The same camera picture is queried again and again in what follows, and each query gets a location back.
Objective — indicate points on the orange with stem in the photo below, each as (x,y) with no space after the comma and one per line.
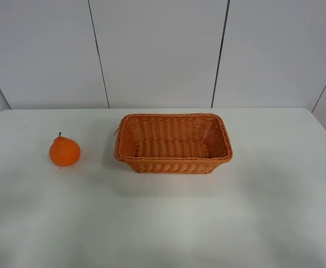
(64,151)

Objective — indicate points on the orange wicker basket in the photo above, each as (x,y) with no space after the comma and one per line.
(195,143)

